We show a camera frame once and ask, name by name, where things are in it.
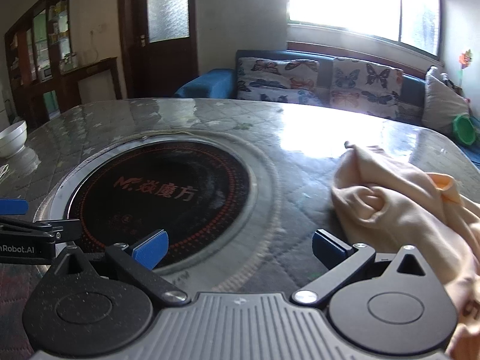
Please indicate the grey pillow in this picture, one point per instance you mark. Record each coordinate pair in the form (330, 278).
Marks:
(444, 103)

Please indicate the butterfly print cushion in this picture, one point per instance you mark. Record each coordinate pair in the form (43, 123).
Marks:
(277, 80)
(365, 86)

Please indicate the dark wooden glass cabinet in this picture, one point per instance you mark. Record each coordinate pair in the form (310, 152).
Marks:
(26, 82)

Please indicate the colourful pinwheel toy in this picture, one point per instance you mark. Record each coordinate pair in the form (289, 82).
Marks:
(465, 59)

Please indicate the window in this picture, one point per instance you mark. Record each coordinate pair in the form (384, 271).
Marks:
(345, 0)

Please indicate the blue sofa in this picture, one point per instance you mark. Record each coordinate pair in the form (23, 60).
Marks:
(210, 82)

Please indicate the dark wooden side table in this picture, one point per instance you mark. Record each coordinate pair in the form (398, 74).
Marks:
(95, 69)

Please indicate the dark wooden door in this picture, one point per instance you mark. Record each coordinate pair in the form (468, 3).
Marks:
(165, 60)

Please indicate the green plastic basket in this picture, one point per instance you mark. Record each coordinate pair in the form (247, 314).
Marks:
(465, 130)

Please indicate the round black induction cooktop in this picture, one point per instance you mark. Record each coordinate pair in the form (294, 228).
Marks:
(150, 180)

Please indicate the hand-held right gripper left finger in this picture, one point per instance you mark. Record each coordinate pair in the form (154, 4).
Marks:
(149, 250)

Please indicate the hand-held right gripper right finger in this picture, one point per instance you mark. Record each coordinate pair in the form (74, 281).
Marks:
(329, 249)

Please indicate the cream garment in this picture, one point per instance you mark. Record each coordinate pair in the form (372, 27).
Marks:
(405, 202)

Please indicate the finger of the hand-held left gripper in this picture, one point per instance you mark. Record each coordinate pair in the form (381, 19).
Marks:
(13, 206)
(60, 229)

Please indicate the white bowl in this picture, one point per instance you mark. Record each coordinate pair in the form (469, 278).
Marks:
(13, 138)

